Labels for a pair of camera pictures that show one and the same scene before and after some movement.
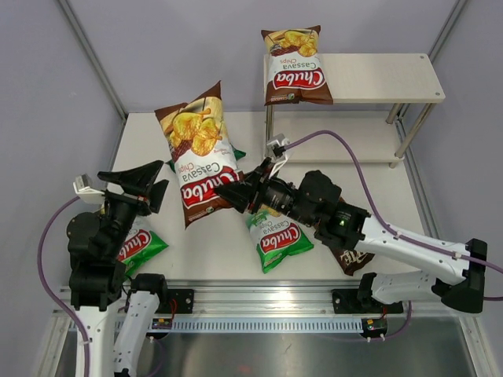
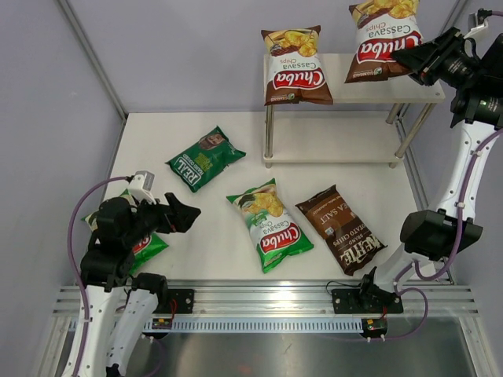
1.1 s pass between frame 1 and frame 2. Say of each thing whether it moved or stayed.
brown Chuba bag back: moved
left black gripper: moved
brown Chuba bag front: stayed
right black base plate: stayed
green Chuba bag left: stayed
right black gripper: moved
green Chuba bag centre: stayed
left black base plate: stayed
